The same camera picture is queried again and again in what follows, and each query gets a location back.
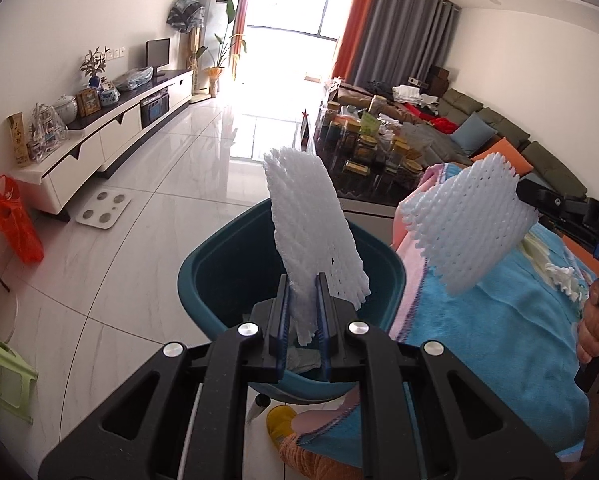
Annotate standing fan with printed cover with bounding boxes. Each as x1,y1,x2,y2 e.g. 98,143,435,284
166,0,205,69

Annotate person's right hand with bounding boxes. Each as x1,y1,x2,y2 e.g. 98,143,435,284
577,279,599,365

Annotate white and black TV cabinet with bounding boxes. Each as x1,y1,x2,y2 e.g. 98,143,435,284
10,69,194,221

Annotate yellow slipper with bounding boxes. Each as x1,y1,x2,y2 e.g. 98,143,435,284
266,406,299,449

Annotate white tube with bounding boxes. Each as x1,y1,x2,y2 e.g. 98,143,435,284
246,393,271,424

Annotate green sofa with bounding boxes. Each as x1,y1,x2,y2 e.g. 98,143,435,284
329,85,588,202

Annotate white standing air conditioner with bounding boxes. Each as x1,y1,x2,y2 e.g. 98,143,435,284
198,0,244,97

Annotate blue blanket with pink edge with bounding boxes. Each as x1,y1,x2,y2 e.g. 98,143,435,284
292,162,599,467

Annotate tall green potted plant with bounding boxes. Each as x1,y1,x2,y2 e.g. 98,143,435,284
194,0,248,99

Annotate orange knitted clothing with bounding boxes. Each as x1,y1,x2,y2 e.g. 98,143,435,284
278,437,371,480

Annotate green plastic stool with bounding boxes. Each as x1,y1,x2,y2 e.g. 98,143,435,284
0,327,39,426

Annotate orange cushion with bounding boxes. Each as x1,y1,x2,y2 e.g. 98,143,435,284
472,138,535,177

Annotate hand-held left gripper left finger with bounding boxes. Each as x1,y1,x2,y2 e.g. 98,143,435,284
37,274,290,480

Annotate crumpled white tissue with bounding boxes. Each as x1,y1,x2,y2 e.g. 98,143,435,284
284,344,326,374

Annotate white ceramic jar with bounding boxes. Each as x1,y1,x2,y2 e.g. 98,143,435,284
54,95,79,125

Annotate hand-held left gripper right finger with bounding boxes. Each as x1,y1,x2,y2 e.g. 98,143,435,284
315,271,565,480

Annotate white folded clothes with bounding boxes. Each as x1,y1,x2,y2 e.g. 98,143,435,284
392,84,423,106

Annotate large window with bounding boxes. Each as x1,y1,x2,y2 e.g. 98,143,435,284
240,0,353,82

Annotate yellow tall box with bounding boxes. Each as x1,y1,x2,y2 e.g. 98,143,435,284
6,112,31,168

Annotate grey curtain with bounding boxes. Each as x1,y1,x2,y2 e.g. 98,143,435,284
352,0,460,92

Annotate red clothes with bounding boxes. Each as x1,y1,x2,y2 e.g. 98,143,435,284
413,104,461,134

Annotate orange plastic bag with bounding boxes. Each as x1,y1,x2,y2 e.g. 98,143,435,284
0,175,45,264

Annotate small plant in blue vase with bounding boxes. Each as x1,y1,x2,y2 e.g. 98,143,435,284
80,46,111,92

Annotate framed picture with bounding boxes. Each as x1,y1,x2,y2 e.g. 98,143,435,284
76,87,102,117

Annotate black monitor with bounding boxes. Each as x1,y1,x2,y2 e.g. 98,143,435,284
146,38,171,80

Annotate teal plastic bin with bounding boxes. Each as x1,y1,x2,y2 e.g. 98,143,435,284
177,197,407,403

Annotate group of glass jars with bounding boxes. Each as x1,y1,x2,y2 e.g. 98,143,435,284
314,95,426,196

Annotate clear bag with blue items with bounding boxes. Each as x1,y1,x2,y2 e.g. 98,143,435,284
114,66,154,92

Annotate dark glass coffee table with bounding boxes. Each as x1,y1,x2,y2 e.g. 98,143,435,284
294,105,430,219

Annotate clear bag with ship model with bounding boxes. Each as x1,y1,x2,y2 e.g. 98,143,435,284
27,102,70,163

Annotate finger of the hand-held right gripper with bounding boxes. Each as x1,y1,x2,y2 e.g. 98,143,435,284
515,179,588,227

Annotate white bathroom scale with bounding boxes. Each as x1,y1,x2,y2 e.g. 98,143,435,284
76,191,132,231

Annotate blue cushion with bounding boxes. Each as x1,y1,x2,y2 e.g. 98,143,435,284
450,112,498,156

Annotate grey blanket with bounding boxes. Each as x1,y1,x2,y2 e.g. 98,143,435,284
399,122,461,162

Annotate orange curtain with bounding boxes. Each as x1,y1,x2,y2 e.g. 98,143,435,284
332,0,376,81

